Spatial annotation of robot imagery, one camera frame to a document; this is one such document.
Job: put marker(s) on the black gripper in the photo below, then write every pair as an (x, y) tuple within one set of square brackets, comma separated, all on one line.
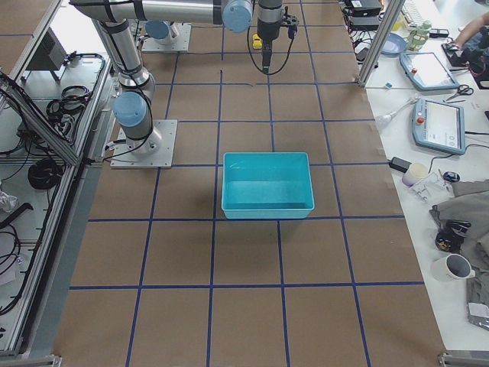
[(267, 34)]

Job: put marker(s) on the yellow toy beetle car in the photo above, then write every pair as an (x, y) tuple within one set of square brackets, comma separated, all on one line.
[(257, 42)]

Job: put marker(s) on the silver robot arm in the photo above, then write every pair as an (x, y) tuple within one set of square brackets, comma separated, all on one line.
[(111, 21), (163, 32)]

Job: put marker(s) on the blue bowl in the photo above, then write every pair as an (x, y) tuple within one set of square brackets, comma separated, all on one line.
[(394, 45)]

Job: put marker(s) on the teal plastic bin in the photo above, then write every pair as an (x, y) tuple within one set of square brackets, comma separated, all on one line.
[(267, 185)]

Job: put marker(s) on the green cup holder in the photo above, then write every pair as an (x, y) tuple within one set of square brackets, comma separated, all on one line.
[(418, 36)]

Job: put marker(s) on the upper teach pendant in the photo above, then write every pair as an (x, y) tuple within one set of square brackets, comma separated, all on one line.
[(427, 72)]

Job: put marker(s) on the teach pendant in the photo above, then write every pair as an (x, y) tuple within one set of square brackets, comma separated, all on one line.
[(439, 126), (427, 72)]

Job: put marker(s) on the black power adapter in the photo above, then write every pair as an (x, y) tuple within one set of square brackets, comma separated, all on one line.
[(399, 164)]

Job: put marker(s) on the lower teach pendant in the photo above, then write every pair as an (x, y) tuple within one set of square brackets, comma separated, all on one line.
[(439, 126)]

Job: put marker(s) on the lavender cup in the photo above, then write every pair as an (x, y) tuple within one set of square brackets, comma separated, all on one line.
[(414, 173)]

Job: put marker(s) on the black scissors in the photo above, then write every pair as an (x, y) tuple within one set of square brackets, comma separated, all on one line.
[(462, 90)]

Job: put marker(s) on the clear plastic package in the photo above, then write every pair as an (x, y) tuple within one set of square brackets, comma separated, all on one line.
[(432, 189)]

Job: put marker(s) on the grey control box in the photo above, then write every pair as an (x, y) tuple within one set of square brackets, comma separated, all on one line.
[(50, 56)]

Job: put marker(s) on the grey cloth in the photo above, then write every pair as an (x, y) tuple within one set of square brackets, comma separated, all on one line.
[(463, 223)]

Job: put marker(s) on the white mug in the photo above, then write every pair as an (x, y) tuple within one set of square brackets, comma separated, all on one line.
[(452, 267)]

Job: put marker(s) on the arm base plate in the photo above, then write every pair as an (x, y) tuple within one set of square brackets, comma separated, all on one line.
[(156, 152), (149, 45)]

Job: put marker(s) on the aluminium frame post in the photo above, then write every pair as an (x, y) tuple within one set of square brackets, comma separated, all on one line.
[(389, 19)]

